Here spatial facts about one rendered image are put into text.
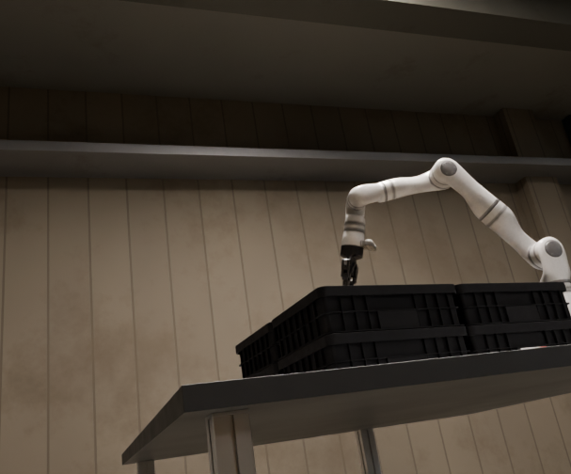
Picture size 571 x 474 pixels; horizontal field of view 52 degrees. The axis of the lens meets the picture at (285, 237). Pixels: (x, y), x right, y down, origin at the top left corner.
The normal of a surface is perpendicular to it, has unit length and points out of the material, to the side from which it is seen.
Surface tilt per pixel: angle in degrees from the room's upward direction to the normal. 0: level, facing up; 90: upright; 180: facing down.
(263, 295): 90
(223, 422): 90
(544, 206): 90
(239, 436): 90
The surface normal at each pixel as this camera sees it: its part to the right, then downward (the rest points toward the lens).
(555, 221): 0.30, -0.39
